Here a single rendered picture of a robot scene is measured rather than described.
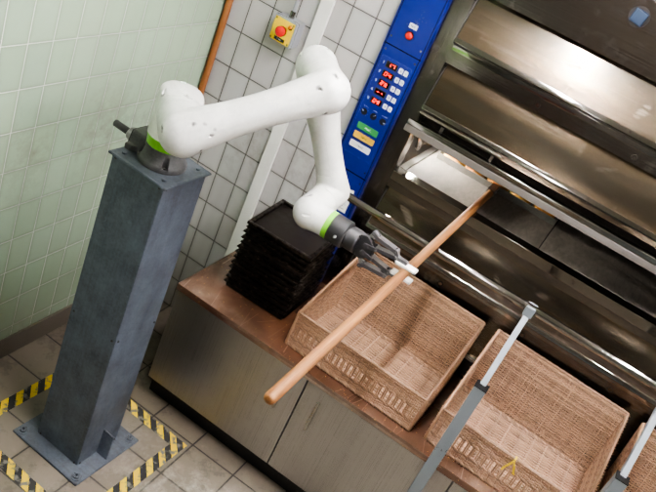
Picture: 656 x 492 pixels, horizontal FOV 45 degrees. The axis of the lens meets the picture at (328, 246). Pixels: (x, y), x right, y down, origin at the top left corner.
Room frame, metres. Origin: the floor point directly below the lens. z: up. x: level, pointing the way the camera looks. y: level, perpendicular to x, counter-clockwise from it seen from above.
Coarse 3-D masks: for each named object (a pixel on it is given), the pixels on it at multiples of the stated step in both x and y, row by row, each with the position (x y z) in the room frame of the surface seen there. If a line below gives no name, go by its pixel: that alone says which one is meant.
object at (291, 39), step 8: (280, 16) 2.89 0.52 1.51; (288, 16) 2.93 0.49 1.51; (272, 24) 2.90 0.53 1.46; (280, 24) 2.89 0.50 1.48; (288, 24) 2.88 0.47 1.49; (296, 24) 2.87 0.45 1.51; (304, 24) 2.92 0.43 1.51; (272, 32) 2.89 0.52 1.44; (288, 32) 2.87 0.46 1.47; (296, 32) 2.88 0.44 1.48; (280, 40) 2.88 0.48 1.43; (288, 40) 2.87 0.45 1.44; (296, 40) 2.91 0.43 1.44; (288, 48) 2.87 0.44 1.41
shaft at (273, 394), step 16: (432, 240) 2.31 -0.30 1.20; (416, 256) 2.16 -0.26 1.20; (400, 272) 2.02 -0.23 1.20; (384, 288) 1.90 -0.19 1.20; (368, 304) 1.79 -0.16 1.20; (352, 320) 1.68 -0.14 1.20; (336, 336) 1.59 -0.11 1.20; (320, 352) 1.51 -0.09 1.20; (304, 368) 1.43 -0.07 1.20; (288, 384) 1.35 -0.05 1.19; (272, 400) 1.29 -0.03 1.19
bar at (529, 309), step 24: (384, 216) 2.39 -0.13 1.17; (456, 264) 2.31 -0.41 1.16; (504, 288) 2.27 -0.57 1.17; (528, 312) 2.22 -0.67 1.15; (576, 336) 2.19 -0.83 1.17; (624, 360) 2.15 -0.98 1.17; (480, 384) 2.04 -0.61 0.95; (648, 384) 2.11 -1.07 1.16; (456, 432) 2.01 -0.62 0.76; (648, 432) 2.01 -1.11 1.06; (432, 456) 2.02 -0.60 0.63; (624, 480) 1.89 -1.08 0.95
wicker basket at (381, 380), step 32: (352, 288) 2.69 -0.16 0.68; (416, 288) 2.66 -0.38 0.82; (320, 320) 2.52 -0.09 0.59; (384, 320) 2.63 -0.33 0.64; (416, 320) 2.62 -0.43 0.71; (480, 320) 2.58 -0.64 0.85; (352, 352) 2.23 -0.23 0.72; (384, 352) 2.50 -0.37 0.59; (416, 352) 2.57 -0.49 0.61; (448, 352) 2.56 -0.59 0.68; (352, 384) 2.22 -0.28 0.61; (384, 384) 2.19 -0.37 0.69; (416, 384) 2.40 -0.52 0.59; (416, 416) 2.14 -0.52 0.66
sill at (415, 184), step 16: (400, 176) 2.77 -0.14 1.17; (416, 192) 2.75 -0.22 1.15; (432, 192) 2.74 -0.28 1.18; (448, 208) 2.71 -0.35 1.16; (464, 208) 2.73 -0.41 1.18; (480, 224) 2.68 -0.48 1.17; (496, 240) 2.65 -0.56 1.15; (512, 240) 2.64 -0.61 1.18; (528, 256) 2.62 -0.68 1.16; (544, 256) 2.63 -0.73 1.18; (560, 272) 2.58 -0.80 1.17; (576, 272) 2.61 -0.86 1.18; (576, 288) 2.56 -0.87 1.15; (592, 288) 2.55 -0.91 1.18; (608, 304) 2.53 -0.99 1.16; (624, 304) 2.54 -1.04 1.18; (640, 320) 2.49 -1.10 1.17
